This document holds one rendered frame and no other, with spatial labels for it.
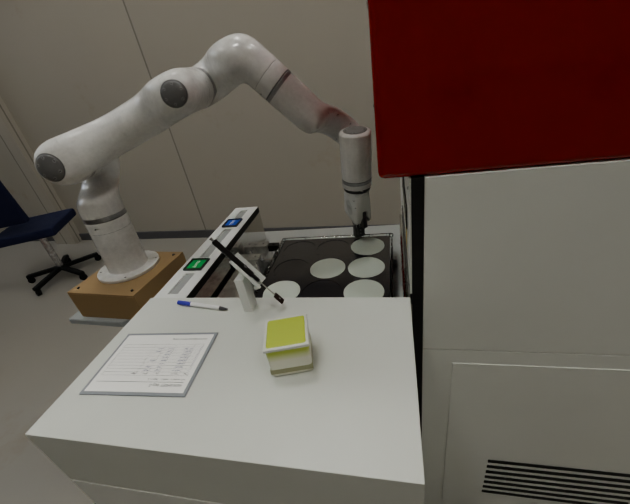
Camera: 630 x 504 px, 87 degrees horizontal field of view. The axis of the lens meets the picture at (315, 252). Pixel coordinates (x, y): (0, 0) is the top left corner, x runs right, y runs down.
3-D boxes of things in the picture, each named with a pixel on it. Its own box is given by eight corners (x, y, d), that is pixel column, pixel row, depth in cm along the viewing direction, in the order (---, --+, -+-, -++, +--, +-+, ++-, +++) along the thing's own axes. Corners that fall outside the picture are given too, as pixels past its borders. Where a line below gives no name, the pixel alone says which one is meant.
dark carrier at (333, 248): (389, 237, 105) (389, 235, 105) (390, 310, 76) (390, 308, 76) (286, 241, 113) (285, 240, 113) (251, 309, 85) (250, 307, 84)
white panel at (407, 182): (406, 202, 143) (405, 101, 123) (422, 348, 75) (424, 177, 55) (399, 203, 143) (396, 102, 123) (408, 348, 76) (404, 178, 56)
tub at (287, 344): (312, 339, 63) (306, 312, 59) (315, 372, 56) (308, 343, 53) (273, 346, 63) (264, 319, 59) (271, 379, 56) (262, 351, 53)
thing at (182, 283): (266, 238, 134) (258, 206, 127) (202, 340, 89) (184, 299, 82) (245, 239, 137) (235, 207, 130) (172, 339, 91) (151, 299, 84)
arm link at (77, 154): (88, 179, 101) (49, 199, 87) (57, 143, 96) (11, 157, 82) (225, 102, 89) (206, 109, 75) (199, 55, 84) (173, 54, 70)
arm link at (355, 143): (343, 169, 99) (340, 183, 92) (340, 123, 90) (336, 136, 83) (372, 168, 97) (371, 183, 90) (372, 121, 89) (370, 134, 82)
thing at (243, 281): (273, 301, 74) (259, 250, 68) (268, 313, 71) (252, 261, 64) (248, 301, 76) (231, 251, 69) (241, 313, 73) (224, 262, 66)
